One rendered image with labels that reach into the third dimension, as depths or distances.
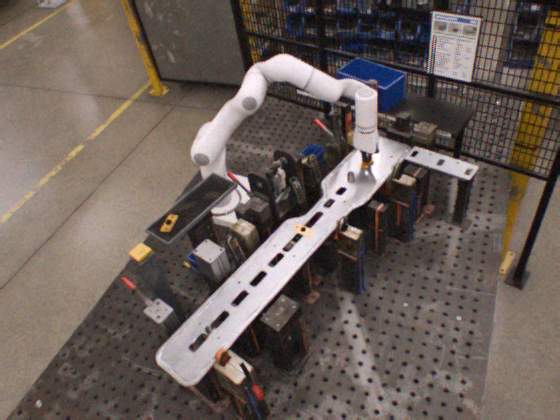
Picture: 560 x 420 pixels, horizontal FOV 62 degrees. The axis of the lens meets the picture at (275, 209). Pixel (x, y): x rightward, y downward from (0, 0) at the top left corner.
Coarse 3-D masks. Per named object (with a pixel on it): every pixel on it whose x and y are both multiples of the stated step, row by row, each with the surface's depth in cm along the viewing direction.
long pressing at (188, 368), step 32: (352, 160) 208; (384, 160) 204; (352, 192) 193; (288, 224) 186; (320, 224) 183; (256, 256) 176; (288, 256) 174; (224, 288) 168; (256, 288) 166; (192, 320) 160; (160, 352) 153; (192, 352) 151; (192, 384) 144
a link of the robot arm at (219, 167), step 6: (204, 126) 213; (198, 132) 212; (222, 150) 219; (222, 156) 220; (216, 162) 219; (222, 162) 219; (204, 168) 219; (210, 168) 217; (216, 168) 218; (222, 168) 219; (204, 174) 219; (222, 174) 221
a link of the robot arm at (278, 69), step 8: (280, 56) 174; (288, 56) 174; (256, 64) 186; (264, 64) 178; (272, 64) 175; (280, 64) 173; (288, 64) 173; (296, 64) 174; (304, 64) 176; (248, 72) 188; (256, 72) 185; (264, 72) 180; (272, 72) 176; (280, 72) 175; (288, 72) 174; (296, 72) 174; (304, 72) 175; (272, 80) 187; (280, 80) 178; (288, 80) 177; (296, 80) 176; (304, 80) 175
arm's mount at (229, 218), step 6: (240, 180) 248; (246, 180) 248; (246, 186) 244; (240, 192) 242; (246, 192) 241; (240, 198) 238; (246, 198) 238; (216, 216) 231; (222, 216) 231; (228, 216) 231; (234, 216) 230; (216, 222) 233; (222, 222) 231; (228, 222) 229; (234, 222) 228
